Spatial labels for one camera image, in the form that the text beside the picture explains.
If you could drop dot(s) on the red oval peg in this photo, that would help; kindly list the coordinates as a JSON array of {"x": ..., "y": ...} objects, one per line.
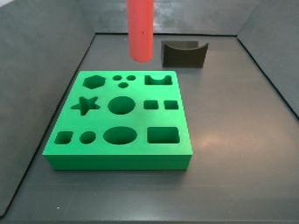
[{"x": 140, "y": 15}]

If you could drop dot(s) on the green shape sorter board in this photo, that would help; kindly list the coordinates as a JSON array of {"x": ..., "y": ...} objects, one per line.
[{"x": 122, "y": 123}]

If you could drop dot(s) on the black curved holder block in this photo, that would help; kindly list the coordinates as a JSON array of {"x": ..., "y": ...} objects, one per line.
[{"x": 183, "y": 53}]

